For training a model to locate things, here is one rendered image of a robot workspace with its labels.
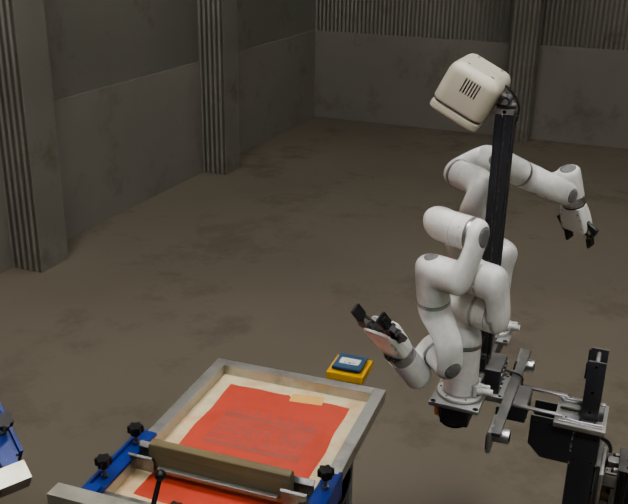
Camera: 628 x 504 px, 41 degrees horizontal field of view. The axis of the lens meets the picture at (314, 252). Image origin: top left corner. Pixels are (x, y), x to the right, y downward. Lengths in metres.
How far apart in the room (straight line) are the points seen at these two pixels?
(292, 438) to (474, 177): 0.93
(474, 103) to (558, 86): 8.08
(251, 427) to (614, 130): 8.26
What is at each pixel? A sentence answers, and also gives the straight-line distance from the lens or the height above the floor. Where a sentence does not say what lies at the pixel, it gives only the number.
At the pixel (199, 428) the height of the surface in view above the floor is 0.96.
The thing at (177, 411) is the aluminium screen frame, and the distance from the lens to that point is 2.60.
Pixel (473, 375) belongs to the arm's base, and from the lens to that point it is 2.37.
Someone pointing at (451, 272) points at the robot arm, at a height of 1.59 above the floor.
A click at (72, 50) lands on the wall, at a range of 6.80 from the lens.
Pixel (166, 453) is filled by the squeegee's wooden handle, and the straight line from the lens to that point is 2.33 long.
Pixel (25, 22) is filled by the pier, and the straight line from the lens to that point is 5.98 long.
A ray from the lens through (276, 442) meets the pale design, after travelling 2.51.
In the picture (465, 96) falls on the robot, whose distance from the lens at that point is 2.27.
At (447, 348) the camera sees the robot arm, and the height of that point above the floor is 1.38.
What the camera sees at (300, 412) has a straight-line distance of 2.64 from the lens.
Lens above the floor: 2.36
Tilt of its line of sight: 21 degrees down
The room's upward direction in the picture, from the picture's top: 1 degrees clockwise
